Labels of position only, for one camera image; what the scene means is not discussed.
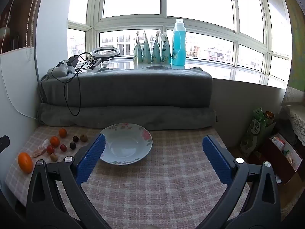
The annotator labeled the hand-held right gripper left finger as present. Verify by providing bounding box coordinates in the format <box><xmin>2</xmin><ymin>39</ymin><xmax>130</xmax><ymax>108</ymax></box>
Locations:
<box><xmin>26</xmin><ymin>133</ymin><xmax>112</xmax><ymax>229</ymax></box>

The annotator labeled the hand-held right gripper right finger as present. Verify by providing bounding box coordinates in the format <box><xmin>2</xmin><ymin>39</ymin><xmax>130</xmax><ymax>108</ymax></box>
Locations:
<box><xmin>202</xmin><ymin>135</ymin><xmax>282</xmax><ymax>229</ymax></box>

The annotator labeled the large orange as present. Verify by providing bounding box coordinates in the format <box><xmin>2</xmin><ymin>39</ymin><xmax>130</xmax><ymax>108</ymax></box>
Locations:
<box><xmin>18</xmin><ymin>152</ymin><xmax>33</xmax><ymax>173</ymax></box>

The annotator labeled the plastic snack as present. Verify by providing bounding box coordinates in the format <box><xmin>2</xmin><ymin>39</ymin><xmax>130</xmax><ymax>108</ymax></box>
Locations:
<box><xmin>32</xmin><ymin>139</ymin><xmax>49</xmax><ymax>158</ymax></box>

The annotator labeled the floral white plate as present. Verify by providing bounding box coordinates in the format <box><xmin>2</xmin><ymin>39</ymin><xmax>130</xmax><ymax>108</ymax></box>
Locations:
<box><xmin>99</xmin><ymin>123</ymin><xmax>153</xmax><ymax>165</ymax></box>

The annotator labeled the green printed carton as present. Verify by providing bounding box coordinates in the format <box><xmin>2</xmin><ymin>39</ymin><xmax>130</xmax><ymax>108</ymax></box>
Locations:
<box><xmin>241</xmin><ymin>107</ymin><xmax>267</xmax><ymax>153</ymax></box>

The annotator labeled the red cardboard box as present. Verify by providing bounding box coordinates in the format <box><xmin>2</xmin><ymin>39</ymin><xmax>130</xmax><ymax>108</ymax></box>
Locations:
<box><xmin>260</xmin><ymin>134</ymin><xmax>303</xmax><ymax>184</ymax></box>

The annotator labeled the thin grey folded blanket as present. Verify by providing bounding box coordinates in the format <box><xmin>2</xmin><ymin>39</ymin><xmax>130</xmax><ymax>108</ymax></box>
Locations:
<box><xmin>38</xmin><ymin>103</ymin><xmax>217</xmax><ymax>130</ymax></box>

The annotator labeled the glass jar with lid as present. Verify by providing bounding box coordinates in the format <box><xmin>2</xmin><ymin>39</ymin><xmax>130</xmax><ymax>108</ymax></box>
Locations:
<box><xmin>264</xmin><ymin>111</ymin><xmax>275</xmax><ymax>127</ymax></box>

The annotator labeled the pink checked cloth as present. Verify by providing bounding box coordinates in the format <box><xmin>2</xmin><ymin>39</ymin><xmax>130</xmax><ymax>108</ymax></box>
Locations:
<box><xmin>5</xmin><ymin>124</ymin><xmax>250</xmax><ymax>229</ymax></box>

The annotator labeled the thick grey folded blanket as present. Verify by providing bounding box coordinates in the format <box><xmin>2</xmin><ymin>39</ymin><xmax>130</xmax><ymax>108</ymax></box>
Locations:
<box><xmin>39</xmin><ymin>65</ymin><xmax>213</xmax><ymax>109</ymax></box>

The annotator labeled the white lace cloth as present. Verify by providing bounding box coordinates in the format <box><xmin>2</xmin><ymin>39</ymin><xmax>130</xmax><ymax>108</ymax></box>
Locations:
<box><xmin>281</xmin><ymin>86</ymin><xmax>305</xmax><ymax>146</ymax></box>

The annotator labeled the white charger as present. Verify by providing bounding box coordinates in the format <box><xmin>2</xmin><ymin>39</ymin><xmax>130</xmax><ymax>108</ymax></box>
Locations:
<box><xmin>57</xmin><ymin>61</ymin><xmax>73</xmax><ymax>75</ymax></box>

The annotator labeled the blue detergent bottle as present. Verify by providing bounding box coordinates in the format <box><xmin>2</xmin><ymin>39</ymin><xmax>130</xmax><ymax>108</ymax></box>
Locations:
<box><xmin>172</xmin><ymin>18</ymin><xmax>187</xmax><ymax>66</ymax></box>

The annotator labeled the black cable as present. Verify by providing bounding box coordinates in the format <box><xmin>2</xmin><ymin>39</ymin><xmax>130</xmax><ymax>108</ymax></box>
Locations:
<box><xmin>51</xmin><ymin>52</ymin><xmax>96</xmax><ymax>116</ymax></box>

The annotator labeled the ring light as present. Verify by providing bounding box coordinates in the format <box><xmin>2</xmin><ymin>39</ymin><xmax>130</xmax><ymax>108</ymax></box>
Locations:
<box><xmin>91</xmin><ymin>47</ymin><xmax>121</xmax><ymax>64</ymax></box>

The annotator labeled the bead chain cord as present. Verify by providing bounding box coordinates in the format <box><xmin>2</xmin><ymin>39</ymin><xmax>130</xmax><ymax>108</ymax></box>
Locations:
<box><xmin>25</xmin><ymin>0</ymin><xmax>46</xmax><ymax>61</ymax></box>

